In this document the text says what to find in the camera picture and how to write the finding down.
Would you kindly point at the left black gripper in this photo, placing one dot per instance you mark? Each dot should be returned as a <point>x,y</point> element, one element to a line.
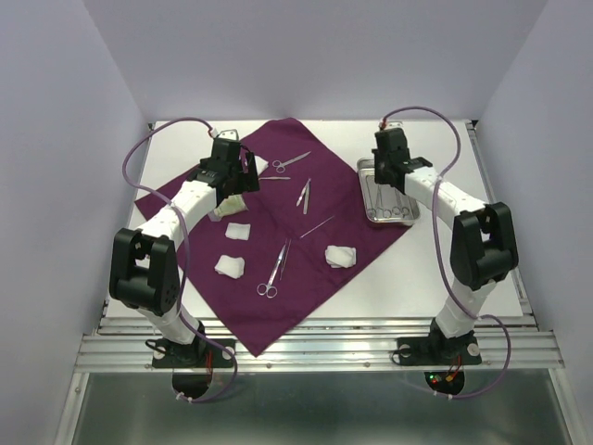
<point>250,178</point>

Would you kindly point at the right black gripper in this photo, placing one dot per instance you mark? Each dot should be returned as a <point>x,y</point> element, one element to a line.
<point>379,178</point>

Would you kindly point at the stainless steel instrument tray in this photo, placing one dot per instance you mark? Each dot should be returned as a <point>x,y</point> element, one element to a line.
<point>368,186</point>

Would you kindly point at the steel forceps ring handled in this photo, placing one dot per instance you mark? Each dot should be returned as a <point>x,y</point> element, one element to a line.
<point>380,209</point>

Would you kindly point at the thin steel probe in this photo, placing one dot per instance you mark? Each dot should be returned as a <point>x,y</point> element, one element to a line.
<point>319,225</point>

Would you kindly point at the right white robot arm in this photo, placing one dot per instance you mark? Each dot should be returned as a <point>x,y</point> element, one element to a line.
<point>483,246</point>

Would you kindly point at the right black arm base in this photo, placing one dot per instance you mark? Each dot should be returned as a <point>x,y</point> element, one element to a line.
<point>434,349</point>

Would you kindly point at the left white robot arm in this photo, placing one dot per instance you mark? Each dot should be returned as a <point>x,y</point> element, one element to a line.
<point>144,273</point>

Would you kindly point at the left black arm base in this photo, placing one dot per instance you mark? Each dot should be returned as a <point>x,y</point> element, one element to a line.
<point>198,354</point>

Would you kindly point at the purple surgical drape cloth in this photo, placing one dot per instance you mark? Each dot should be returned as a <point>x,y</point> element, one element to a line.
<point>309,281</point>

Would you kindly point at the white gauze pad top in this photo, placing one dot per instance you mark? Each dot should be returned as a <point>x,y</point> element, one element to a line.
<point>261,164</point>

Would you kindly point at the white gauze pad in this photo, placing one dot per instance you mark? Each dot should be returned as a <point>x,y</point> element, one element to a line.
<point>261,164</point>
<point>340,257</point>
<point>238,231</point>
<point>233,267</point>

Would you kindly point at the small steel tweezers top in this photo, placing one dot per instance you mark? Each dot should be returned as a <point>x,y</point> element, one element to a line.
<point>275,178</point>

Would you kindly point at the steel scissors top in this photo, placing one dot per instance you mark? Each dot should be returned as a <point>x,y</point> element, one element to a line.
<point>280,166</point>

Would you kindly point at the steel scissors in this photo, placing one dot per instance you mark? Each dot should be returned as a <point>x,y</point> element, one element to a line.
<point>269,289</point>
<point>280,166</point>

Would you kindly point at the white gauze pad upper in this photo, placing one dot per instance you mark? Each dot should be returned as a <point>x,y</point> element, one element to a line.
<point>238,231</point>

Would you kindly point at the white gauze pad lower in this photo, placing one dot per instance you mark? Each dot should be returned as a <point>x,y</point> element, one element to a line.
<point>233,267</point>

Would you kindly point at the steel scissors bottom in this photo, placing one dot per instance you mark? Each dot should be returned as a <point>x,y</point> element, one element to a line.
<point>269,289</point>

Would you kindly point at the white gauze pad right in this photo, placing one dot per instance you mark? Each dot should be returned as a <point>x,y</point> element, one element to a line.
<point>340,257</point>

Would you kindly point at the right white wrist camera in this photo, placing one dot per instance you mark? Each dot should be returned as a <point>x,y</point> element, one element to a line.
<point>393,125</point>

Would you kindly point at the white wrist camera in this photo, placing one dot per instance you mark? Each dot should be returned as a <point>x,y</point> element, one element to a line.
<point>393,125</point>
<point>230,134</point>

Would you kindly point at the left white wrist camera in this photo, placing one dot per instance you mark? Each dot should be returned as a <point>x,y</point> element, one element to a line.
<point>230,134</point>

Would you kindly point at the aluminium frame rail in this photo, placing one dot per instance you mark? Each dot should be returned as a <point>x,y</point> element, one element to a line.
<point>325,345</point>

